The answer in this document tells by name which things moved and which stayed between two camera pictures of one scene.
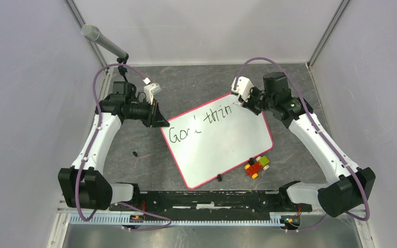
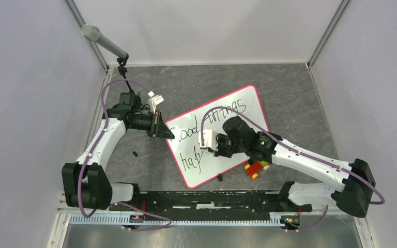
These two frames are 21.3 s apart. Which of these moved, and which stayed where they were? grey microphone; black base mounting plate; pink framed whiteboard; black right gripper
Moved: black right gripper
Stayed: grey microphone; black base mounting plate; pink framed whiteboard
